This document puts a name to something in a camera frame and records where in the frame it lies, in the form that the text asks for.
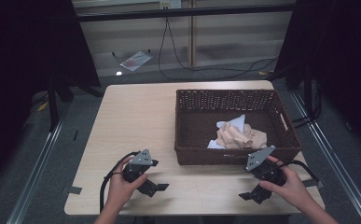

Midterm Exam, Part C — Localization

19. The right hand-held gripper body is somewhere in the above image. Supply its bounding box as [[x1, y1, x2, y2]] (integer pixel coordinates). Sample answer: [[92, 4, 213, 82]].
[[245, 145, 287, 193]]

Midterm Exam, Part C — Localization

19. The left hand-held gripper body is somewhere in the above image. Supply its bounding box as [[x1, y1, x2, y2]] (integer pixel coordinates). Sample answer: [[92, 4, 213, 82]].
[[121, 148, 160, 189]]

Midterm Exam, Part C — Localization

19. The beige cloth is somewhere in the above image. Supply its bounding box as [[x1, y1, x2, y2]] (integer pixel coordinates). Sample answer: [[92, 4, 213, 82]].
[[215, 121, 269, 150]]

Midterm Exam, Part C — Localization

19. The white cloth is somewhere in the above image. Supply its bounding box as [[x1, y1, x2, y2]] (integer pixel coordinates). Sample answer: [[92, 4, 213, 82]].
[[206, 113, 247, 150]]

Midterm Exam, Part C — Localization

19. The brown wicker basket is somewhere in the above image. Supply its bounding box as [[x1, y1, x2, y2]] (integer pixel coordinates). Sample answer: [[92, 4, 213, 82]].
[[174, 89, 303, 166]]

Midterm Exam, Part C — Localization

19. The person's left hand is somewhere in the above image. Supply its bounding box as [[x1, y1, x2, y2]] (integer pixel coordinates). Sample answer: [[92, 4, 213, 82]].
[[105, 156, 149, 214]]

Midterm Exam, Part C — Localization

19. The person's right hand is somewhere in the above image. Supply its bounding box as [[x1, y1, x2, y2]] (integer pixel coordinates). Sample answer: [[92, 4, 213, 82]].
[[258, 155, 311, 213]]

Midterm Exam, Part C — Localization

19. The grey tape piece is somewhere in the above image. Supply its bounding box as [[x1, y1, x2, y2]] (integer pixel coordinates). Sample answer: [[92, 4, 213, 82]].
[[62, 185, 83, 196]]

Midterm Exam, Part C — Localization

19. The black metal stand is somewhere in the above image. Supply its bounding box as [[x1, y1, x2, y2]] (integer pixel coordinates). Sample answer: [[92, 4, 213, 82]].
[[46, 73, 105, 133], [266, 62, 323, 129]]

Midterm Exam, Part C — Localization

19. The white printed leaflet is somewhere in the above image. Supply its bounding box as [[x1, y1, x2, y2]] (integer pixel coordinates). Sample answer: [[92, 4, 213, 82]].
[[119, 49, 154, 73]]

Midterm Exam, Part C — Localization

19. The black horizontal bar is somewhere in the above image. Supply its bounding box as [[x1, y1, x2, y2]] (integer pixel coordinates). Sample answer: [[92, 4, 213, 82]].
[[75, 4, 297, 23]]

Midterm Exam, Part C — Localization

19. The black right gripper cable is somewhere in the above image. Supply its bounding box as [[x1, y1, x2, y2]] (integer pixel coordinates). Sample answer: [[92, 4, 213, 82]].
[[274, 159, 322, 183]]

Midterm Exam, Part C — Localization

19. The metal floor rail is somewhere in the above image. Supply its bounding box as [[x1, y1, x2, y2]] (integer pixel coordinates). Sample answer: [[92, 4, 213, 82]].
[[289, 89, 361, 224], [6, 105, 71, 224]]

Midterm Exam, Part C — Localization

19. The long black floor cable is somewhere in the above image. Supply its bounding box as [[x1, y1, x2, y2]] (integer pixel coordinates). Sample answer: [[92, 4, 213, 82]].
[[157, 18, 279, 81]]

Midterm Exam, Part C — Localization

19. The white wall socket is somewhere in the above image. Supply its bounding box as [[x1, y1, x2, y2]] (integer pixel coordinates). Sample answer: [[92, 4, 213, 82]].
[[159, 0, 183, 10]]

